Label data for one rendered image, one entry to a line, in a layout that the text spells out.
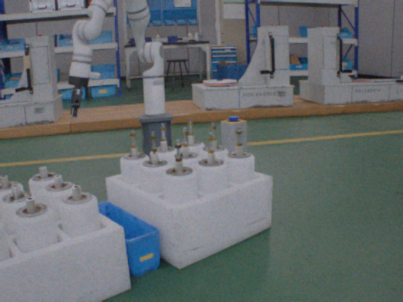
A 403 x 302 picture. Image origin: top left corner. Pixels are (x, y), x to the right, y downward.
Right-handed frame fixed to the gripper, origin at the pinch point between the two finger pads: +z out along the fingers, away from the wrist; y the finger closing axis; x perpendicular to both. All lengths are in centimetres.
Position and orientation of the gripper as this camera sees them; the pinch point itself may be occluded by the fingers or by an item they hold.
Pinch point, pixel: (73, 114)
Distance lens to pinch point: 146.8
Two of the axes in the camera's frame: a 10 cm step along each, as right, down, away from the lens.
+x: 9.3, 1.0, 3.6
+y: 3.3, 2.2, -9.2
